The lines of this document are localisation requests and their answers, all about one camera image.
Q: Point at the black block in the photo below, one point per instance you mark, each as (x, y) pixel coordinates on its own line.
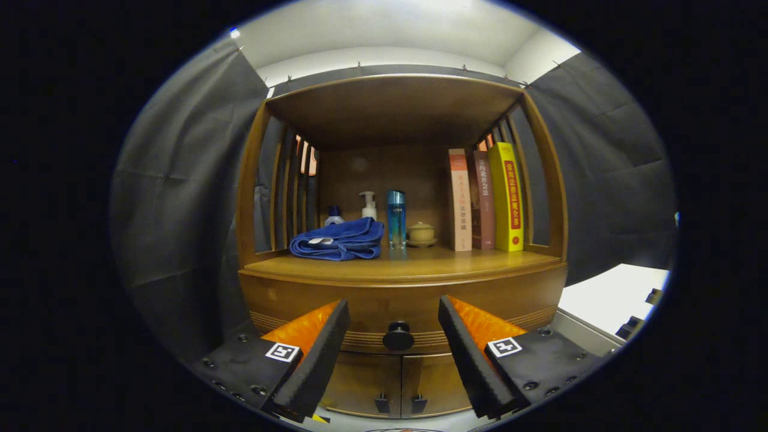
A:
(654, 297)
(630, 327)

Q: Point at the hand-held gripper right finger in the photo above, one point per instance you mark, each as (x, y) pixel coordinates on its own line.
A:
(474, 366)

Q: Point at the yellow book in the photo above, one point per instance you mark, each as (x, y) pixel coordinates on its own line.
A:
(507, 198)

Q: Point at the black backdrop cloth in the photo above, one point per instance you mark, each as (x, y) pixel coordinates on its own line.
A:
(174, 210)

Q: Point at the white table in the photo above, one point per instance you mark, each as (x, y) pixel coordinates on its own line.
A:
(600, 294)

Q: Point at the white pump bottle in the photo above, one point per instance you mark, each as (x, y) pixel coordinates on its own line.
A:
(369, 210)

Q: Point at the wooden drawer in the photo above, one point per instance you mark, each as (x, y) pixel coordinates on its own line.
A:
(390, 303)

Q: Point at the black drawer knob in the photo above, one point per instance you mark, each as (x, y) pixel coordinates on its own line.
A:
(398, 339)

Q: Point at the small blue-capped lotion bottle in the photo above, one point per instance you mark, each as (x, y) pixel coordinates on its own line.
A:
(334, 219)

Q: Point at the wooden cabinet countertop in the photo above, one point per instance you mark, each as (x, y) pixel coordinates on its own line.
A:
(432, 261)

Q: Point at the wooden cabinet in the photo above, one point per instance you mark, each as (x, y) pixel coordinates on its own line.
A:
(390, 108)

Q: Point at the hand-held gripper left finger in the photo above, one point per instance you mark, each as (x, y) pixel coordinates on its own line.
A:
(318, 366)

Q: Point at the blue folded towel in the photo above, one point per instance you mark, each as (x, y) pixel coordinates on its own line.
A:
(342, 240)

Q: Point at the brown book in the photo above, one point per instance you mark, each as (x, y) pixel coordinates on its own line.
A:
(483, 204)

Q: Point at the yellow lidded tea cup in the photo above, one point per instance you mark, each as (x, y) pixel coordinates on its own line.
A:
(421, 231)

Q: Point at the orange and white book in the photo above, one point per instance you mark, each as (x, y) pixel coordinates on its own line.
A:
(461, 204)

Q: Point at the wooden cabinet door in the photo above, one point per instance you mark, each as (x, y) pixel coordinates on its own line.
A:
(435, 381)
(360, 381)

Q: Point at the grey metal frame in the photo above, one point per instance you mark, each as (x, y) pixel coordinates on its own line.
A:
(585, 336)

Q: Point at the clear blue bottle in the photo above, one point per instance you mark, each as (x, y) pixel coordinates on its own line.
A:
(396, 222)

